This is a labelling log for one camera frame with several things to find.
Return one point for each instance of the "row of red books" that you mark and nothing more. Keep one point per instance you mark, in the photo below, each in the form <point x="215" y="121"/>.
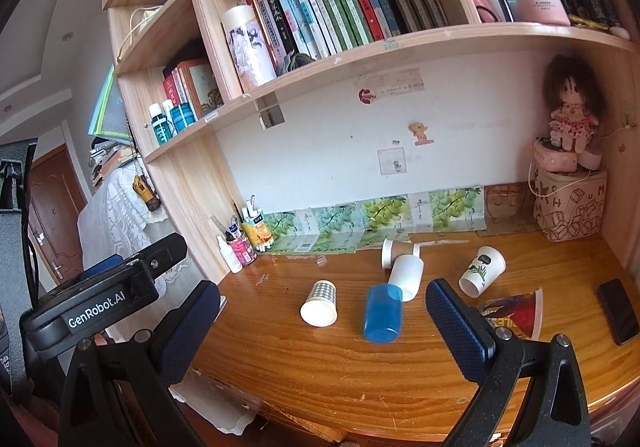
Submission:
<point x="192" y="87"/>

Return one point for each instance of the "checkered paper cup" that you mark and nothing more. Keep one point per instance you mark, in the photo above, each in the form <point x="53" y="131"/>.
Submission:
<point x="320" y="302"/>

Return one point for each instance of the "wooden bookshelf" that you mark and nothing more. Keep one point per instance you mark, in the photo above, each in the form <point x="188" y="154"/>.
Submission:
<point x="192" y="187"/>

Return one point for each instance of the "blue plastic cup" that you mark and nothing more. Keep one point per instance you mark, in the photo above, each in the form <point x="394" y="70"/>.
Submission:
<point x="384" y="314"/>

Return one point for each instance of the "printed canvas bag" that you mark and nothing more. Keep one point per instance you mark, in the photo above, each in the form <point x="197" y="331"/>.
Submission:
<point x="570" y="209"/>

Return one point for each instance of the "white printed cylinder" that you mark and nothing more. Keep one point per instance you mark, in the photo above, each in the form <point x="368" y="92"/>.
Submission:
<point x="247" y="47"/>

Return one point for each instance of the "black metal stand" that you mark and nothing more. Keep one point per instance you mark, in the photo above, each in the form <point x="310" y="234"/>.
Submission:
<point x="15" y="237"/>

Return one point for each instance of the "pink patterned jar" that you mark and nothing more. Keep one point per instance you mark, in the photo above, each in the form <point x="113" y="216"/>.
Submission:
<point x="242" y="249"/>

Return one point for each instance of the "blue bottle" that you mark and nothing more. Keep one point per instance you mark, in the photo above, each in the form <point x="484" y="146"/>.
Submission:
<point x="182" y="116"/>
<point x="161" y="127"/>

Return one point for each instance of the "green folder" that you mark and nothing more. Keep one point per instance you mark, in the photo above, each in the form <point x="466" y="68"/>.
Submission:
<point x="107" y="102"/>

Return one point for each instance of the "pile of books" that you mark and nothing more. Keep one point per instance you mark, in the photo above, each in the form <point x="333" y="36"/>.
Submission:
<point x="107" y="159"/>

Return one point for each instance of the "brown haired rag doll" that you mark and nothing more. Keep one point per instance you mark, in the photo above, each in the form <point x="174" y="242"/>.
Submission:
<point x="572" y="102"/>

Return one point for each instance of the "square wall sticker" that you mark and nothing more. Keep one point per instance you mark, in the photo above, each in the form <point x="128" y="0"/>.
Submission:
<point x="392" y="162"/>

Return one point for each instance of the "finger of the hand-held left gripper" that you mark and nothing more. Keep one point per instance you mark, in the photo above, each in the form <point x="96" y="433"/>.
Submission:
<point x="160" y="254"/>

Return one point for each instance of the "plant print paper cup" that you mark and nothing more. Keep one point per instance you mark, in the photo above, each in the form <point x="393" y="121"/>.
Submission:
<point x="482" y="272"/>

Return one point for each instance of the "yellow hanging toy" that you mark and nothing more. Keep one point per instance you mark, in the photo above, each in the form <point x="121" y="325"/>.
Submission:
<point x="146" y="194"/>

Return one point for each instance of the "pink round box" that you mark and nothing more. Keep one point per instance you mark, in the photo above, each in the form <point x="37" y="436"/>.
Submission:
<point x="552" y="159"/>

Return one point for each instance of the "white lace cloth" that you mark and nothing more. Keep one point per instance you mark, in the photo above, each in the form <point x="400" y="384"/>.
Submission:
<point x="117" y="222"/>

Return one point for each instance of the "small white bottle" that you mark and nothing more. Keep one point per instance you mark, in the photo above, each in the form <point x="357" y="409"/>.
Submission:
<point x="229" y="256"/>

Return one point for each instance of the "round red sticker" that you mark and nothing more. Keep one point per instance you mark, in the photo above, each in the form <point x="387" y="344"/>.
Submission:
<point x="366" y="95"/>

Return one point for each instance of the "orange pen holder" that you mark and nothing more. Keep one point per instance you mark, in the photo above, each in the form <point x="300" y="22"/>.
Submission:
<point x="257" y="233"/>

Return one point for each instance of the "black smartphone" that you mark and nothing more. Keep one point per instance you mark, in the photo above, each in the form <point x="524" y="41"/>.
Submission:
<point x="617" y="309"/>

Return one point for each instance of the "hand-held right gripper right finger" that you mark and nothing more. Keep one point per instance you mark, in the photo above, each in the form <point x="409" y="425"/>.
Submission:
<point x="457" y="322"/>

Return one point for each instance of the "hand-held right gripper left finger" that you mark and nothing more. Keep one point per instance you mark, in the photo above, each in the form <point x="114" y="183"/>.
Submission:
<point x="187" y="334"/>

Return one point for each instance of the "row of grape print papers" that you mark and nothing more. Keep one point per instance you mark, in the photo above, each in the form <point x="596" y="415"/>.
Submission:
<point x="380" y="214"/>

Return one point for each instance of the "brown printed cardboard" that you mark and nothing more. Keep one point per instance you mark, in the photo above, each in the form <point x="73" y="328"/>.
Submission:
<point x="507" y="207"/>

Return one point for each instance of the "white plastic cup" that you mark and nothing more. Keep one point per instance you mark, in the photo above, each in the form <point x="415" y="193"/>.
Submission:
<point x="407" y="277"/>

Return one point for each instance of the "red comic booklet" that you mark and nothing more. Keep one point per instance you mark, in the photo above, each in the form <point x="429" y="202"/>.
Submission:
<point x="517" y="314"/>

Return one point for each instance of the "brown wooden door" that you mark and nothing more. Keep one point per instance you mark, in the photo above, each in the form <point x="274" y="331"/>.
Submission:
<point x="52" y="207"/>

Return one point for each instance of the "taped paper note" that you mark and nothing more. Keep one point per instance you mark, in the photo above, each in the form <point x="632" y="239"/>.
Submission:
<point x="395" y="81"/>

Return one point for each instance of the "brown sleeved paper cup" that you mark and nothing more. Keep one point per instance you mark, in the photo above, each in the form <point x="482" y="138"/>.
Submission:
<point x="397" y="252"/>

